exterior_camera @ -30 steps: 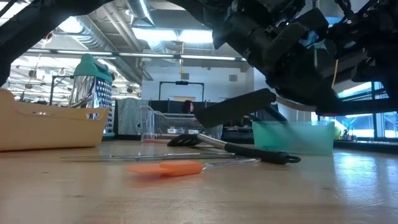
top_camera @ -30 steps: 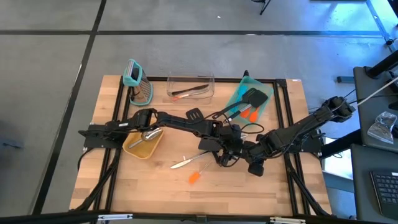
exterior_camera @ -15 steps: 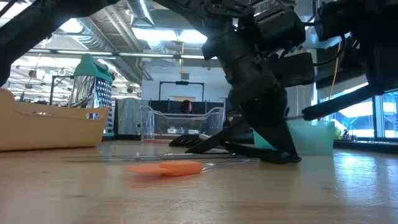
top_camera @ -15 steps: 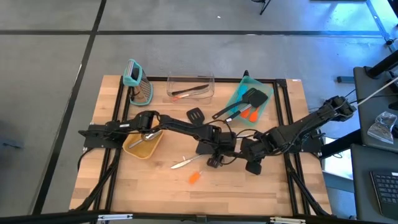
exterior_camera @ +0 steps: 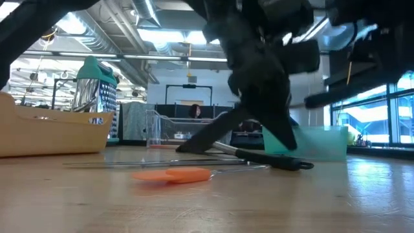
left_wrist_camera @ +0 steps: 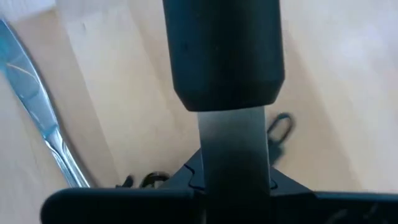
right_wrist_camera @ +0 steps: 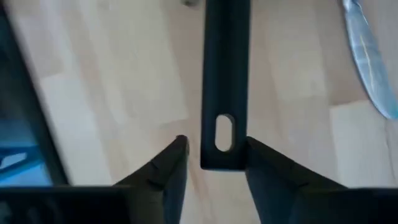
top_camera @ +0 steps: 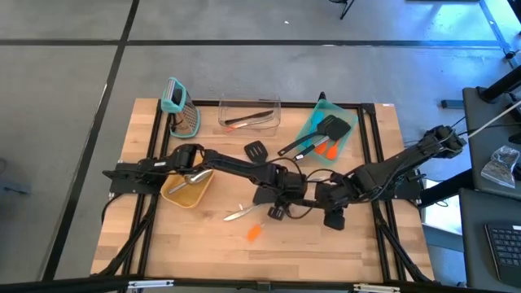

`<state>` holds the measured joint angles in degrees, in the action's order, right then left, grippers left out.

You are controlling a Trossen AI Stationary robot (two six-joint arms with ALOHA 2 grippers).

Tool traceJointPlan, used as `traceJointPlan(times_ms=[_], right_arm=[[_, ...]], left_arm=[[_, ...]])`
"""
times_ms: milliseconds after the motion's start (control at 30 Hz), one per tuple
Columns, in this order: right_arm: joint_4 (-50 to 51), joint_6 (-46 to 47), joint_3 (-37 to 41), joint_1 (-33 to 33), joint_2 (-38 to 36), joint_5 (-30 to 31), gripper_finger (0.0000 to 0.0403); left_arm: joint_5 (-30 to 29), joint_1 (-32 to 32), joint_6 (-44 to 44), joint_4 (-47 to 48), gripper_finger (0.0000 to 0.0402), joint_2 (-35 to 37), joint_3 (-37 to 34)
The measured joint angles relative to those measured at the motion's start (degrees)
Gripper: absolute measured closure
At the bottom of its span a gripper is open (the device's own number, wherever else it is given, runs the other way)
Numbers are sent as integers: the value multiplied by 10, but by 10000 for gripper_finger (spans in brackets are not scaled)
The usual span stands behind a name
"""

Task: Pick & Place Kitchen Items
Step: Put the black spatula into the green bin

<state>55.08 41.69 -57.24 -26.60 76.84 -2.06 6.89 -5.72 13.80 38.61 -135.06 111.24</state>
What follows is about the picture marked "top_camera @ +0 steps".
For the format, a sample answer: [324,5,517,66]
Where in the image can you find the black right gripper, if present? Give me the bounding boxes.
[304,174,359,231]

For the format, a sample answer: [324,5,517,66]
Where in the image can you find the small orange spatula clear handle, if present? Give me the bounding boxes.
[247,222,265,242]

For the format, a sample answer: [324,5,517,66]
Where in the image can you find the long orange silicone spatula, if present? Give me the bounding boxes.
[313,139,341,162]

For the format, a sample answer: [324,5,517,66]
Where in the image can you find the slotted black turner steel neck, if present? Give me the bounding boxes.
[243,140,269,164]

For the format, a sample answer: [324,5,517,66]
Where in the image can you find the all-black slotted spatula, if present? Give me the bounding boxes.
[278,114,339,157]

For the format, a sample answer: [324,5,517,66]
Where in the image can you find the wide teal silicone spatula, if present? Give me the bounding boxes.
[303,124,321,150]

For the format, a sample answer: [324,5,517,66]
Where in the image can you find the narrow teal silicone spatula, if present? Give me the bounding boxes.
[311,110,326,135]

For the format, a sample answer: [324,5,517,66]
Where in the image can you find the silver metal scoop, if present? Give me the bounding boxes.
[167,168,215,195]

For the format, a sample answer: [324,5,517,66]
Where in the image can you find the black knife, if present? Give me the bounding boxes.
[225,110,274,125]

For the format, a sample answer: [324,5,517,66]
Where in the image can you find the yellow-orange plastic bin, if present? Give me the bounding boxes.
[160,156,217,210]

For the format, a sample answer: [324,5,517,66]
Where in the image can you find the teal translucent plastic bin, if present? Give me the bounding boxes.
[293,98,359,166]

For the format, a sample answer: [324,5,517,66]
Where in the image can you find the clear plastic bin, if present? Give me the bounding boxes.
[217,94,282,136]

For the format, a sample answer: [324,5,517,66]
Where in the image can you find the black desk beam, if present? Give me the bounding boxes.
[418,167,476,209]

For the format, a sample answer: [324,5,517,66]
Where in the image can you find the dark grey desk with keyboard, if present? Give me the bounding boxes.
[458,186,521,292]

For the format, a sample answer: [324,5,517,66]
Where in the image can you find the clear plastic bag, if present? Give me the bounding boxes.
[480,145,521,190]

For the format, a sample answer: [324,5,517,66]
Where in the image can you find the black stand leg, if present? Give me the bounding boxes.
[328,0,356,20]

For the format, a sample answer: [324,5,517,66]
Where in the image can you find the black computer keyboard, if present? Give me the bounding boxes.
[484,222,521,288]

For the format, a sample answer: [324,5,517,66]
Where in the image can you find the black desk leg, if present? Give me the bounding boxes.
[479,63,521,103]

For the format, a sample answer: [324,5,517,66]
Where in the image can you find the black rig crossbar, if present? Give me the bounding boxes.
[0,274,521,293]

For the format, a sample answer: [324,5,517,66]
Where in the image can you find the metal table leg with caster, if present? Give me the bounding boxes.
[479,0,521,68]

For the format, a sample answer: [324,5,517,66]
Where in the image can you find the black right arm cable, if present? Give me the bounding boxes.
[284,167,339,221]

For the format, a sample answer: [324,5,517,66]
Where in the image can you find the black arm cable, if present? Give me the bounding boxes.
[284,167,339,221]
[268,156,306,184]

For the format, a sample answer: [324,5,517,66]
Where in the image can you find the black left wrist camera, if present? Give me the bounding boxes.
[284,173,309,195]

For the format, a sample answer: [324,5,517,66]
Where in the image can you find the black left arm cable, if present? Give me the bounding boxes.
[268,156,306,184]

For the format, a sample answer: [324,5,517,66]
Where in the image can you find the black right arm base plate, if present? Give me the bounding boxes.
[363,174,424,201]

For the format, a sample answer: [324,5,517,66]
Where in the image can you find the silver bracket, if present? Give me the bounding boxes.
[352,282,402,293]
[127,278,175,290]

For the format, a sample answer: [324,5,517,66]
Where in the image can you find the steel box grater teal handle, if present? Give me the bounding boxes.
[160,77,201,139]

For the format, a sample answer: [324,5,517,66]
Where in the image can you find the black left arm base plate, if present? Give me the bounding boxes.
[102,161,169,195]

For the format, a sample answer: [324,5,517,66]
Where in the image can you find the white cable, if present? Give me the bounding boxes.
[466,98,521,140]

